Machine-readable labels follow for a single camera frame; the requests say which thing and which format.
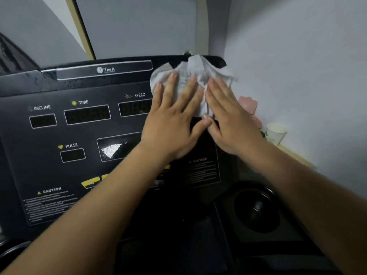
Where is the person's left hand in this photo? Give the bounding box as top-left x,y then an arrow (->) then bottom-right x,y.
140,72 -> 213,162

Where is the person's right hand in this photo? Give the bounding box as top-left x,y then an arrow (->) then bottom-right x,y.
202,77 -> 266,158

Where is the pink wipes packet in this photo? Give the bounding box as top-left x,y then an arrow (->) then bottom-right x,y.
238,95 -> 263,129

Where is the white wet wipe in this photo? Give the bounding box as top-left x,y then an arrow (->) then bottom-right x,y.
149,54 -> 239,118

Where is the black treadmill console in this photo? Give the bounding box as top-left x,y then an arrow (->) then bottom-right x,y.
0,180 -> 342,275
0,55 -> 239,244

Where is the person's right forearm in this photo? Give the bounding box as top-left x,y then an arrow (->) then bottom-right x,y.
238,140 -> 367,275

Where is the white paper cup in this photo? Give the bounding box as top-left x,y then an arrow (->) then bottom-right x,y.
264,122 -> 288,146

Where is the light wooden corner shelf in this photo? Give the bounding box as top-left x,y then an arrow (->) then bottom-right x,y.
276,143 -> 317,171

